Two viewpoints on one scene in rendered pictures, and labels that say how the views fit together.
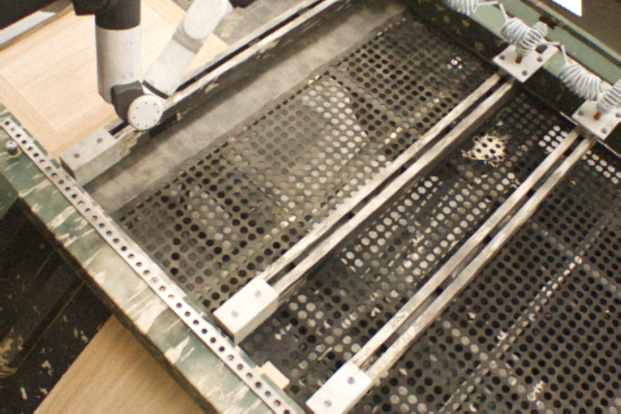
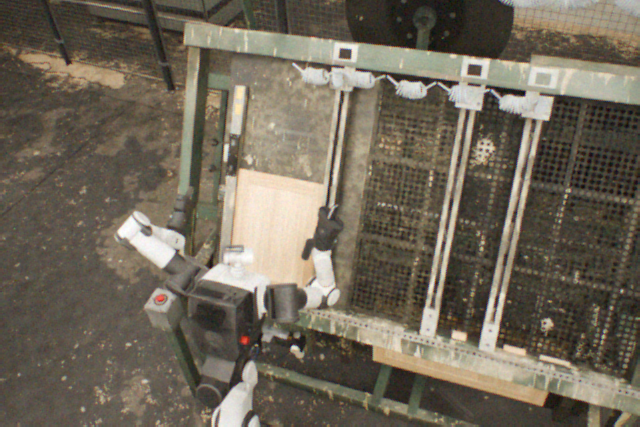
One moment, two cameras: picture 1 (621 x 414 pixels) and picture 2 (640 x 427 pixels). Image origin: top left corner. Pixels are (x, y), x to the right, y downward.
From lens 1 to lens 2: 1.85 m
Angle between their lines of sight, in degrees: 41
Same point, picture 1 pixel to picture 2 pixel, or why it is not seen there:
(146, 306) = (393, 342)
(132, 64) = (316, 300)
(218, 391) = (443, 358)
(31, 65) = not seen: hidden behind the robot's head
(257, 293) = (430, 316)
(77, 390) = not seen: hidden behind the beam
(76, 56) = (262, 241)
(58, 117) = (286, 278)
